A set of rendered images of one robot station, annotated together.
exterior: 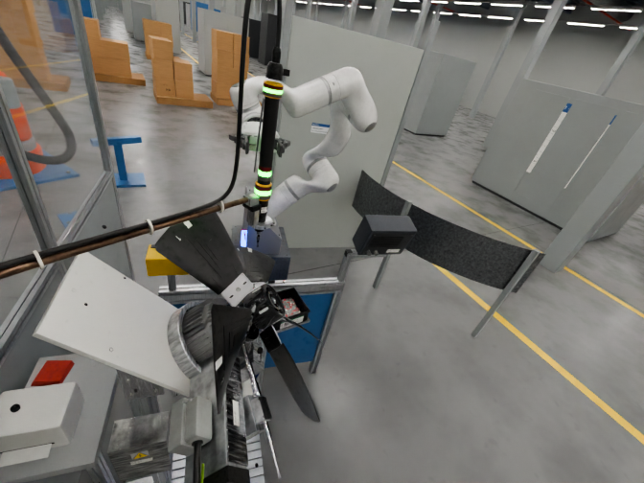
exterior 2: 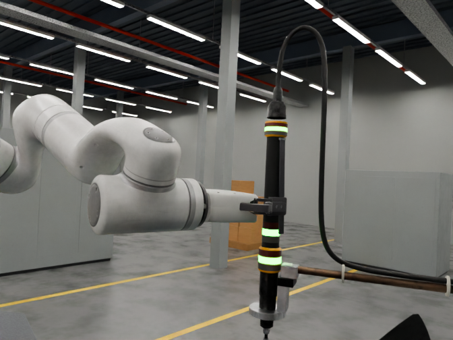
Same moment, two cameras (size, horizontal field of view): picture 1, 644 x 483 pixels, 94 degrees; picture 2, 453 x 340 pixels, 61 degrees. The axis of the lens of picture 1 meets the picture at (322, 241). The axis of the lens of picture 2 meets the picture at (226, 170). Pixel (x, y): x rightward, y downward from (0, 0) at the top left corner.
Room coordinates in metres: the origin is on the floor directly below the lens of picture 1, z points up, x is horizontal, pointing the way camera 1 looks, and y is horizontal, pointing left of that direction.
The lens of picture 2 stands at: (0.96, 0.89, 1.70)
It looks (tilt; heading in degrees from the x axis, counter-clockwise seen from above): 1 degrees up; 259
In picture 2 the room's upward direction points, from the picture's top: 3 degrees clockwise
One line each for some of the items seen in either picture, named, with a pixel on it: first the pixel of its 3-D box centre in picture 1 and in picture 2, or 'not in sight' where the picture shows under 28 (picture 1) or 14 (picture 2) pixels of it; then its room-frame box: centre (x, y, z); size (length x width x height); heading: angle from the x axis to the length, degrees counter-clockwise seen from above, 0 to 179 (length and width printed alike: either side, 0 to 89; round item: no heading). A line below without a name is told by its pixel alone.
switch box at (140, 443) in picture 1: (145, 446); not in sight; (0.38, 0.40, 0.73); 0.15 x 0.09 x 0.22; 114
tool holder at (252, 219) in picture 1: (258, 209); (273, 289); (0.72, 0.19, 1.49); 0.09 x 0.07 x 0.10; 149
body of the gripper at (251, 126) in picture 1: (259, 135); (217, 204); (0.84, 0.24, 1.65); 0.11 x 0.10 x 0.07; 24
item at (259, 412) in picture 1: (261, 409); not in sight; (0.41, 0.05, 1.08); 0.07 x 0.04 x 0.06; 35
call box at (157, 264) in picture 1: (170, 261); not in sight; (0.93, 0.60, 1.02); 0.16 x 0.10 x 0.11; 114
